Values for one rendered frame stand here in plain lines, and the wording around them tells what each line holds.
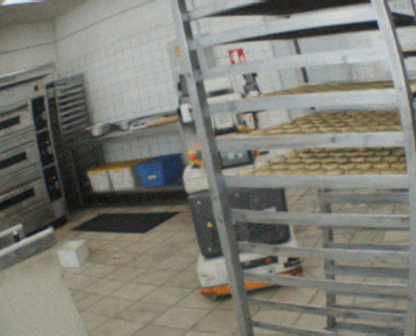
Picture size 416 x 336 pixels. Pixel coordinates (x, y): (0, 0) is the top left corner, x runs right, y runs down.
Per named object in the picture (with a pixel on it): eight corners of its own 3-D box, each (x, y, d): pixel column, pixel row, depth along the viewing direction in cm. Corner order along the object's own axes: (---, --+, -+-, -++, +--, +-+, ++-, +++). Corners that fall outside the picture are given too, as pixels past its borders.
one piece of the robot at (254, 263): (288, 262, 292) (286, 250, 290) (218, 277, 295) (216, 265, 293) (287, 261, 294) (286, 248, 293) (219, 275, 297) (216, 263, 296)
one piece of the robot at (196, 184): (294, 258, 299) (272, 119, 286) (205, 277, 303) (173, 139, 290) (289, 242, 332) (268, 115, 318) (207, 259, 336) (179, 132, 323)
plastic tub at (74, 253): (80, 266, 413) (74, 250, 410) (61, 267, 417) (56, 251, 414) (90, 255, 442) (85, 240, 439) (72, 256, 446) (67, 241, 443)
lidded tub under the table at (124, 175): (110, 190, 622) (105, 169, 618) (132, 179, 661) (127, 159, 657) (133, 188, 602) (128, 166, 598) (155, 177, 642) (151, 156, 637)
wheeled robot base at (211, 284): (304, 279, 294) (300, 244, 289) (202, 300, 298) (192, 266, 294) (294, 246, 360) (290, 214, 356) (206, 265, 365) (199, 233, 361)
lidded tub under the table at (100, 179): (89, 191, 644) (84, 171, 639) (110, 181, 682) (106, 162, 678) (109, 190, 623) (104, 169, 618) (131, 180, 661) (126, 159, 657)
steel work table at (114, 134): (78, 211, 647) (62, 139, 630) (109, 196, 707) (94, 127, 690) (199, 208, 549) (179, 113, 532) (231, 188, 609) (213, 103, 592)
